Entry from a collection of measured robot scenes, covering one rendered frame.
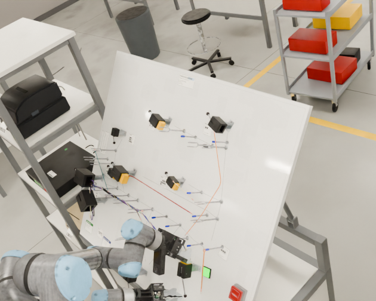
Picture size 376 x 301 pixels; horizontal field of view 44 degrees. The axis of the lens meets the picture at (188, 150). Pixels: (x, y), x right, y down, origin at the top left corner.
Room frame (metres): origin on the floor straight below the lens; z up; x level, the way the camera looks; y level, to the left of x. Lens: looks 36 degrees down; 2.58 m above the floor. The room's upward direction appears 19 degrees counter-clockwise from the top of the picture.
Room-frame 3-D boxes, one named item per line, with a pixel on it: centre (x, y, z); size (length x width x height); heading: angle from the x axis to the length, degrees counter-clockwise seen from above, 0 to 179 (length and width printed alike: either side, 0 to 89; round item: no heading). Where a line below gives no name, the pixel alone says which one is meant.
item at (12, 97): (2.24, 0.70, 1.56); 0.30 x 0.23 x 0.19; 123
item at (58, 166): (2.27, 0.72, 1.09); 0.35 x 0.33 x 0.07; 31
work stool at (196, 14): (4.99, -0.54, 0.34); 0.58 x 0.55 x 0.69; 14
